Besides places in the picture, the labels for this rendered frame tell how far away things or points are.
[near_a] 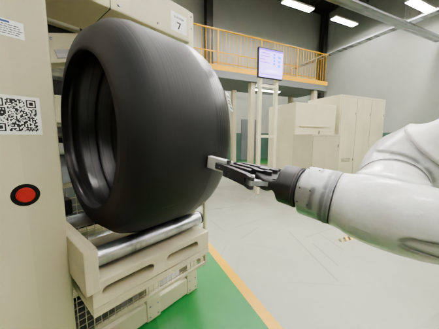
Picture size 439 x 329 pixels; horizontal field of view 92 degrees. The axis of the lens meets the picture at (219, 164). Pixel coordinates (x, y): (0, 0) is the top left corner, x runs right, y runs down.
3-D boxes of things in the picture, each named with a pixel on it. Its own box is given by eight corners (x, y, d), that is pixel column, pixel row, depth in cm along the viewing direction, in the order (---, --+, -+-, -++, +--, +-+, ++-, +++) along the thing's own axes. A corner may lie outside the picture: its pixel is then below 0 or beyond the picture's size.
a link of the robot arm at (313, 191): (335, 175, 31) (295, 166, 35) (322, 232, 33) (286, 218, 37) (348, 169, 38) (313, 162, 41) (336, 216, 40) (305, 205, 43)
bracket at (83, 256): (86, 298, 43) (82, 253, 42) (44, 237, 69) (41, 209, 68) (104, 290, 46) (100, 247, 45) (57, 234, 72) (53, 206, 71)
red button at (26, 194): (16, 203, 42) (15, 189, 42) (16, 202, 43) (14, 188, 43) (36, 200, 45) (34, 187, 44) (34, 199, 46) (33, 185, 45)
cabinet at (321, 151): (309, 192, 461) (312, 134, 445) (290, 187, 511) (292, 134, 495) (337, 188, 498) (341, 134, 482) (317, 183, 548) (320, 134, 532)
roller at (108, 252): (89, 252, 47) (83, 248, 50) (92, 272, 47) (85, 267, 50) (203, 211, 73) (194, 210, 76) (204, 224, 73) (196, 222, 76)
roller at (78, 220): (56, 234, 68) (59, 233, 65) (54, 219, 68) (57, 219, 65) (153, 207, 94) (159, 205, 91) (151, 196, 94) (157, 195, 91)
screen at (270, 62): (258, 76, 406) (259, 46, 399) (256, 77, 410) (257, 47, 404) (282, 80, 431) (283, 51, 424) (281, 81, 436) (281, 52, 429)
